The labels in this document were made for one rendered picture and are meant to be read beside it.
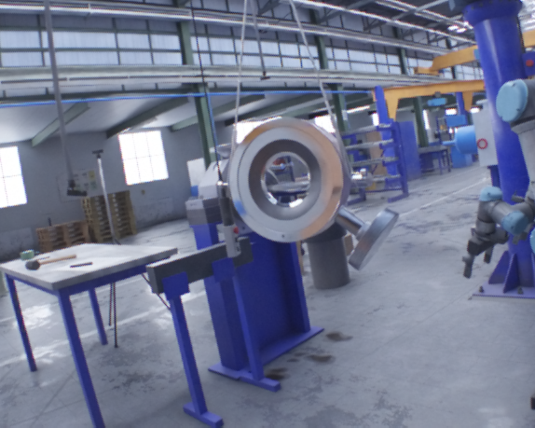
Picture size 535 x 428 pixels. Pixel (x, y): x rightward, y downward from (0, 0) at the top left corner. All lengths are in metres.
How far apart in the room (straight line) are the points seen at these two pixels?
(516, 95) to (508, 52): 2.13
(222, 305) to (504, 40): 2.64
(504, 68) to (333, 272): 2.32
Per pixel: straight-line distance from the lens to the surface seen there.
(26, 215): 14.02
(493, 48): 3.48
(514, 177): 3.45
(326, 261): 4.22
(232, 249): 1.79
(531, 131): 1.37
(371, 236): 1.19
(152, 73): 9.62
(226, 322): 2.79
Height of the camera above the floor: 1.23
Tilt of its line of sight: 3 degrees down
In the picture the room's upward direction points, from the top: 10 degrees counter-clockwise
